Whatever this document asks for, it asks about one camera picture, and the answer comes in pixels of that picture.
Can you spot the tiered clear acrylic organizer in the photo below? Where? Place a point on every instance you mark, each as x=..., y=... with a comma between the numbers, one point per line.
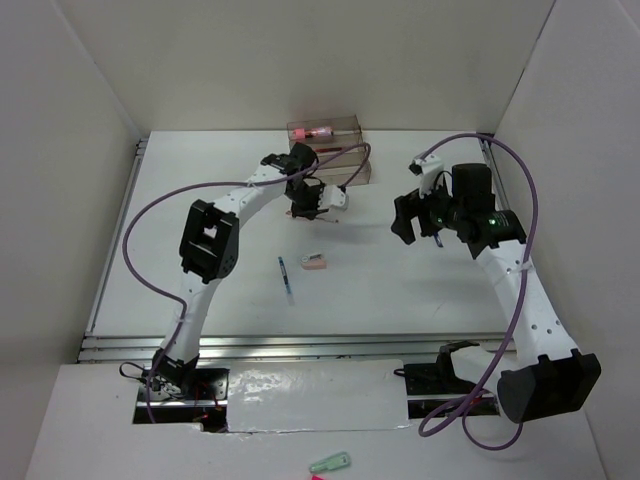
x=350, y=166

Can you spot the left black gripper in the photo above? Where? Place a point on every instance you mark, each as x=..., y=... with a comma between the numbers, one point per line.
x=310, y=211

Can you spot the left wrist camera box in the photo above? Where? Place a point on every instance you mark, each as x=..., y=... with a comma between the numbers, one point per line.
x=334, y=197

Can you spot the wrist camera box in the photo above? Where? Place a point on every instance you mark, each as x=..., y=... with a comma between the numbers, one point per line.
x=427, y=169
x=334, y=197

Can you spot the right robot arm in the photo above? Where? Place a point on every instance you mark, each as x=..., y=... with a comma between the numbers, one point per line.
x=549, y=375

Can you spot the pink crayon tube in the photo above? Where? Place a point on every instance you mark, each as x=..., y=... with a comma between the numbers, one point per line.
x=322, y=134

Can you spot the green clear object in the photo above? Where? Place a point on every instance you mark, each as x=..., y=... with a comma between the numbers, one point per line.
x=334, y=462

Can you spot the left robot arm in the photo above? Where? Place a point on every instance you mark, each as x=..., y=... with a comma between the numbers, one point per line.
x=209, y=251

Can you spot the blue gel pen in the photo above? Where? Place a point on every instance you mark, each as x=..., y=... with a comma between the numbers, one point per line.
x=438, y=241
x=286, y=281

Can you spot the white front cover board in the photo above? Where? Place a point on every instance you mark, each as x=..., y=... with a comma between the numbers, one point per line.
x=316, y=396

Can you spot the aluminium frame rail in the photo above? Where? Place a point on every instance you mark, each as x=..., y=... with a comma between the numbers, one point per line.
x=377, y=294

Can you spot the pink eraser with sharpener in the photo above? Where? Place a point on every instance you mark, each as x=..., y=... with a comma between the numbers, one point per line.
x=315, y=261

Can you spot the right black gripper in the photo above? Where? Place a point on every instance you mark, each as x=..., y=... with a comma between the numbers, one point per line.
x=409, y=206

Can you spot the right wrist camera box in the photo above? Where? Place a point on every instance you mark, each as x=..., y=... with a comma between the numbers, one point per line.
x=427, y=169

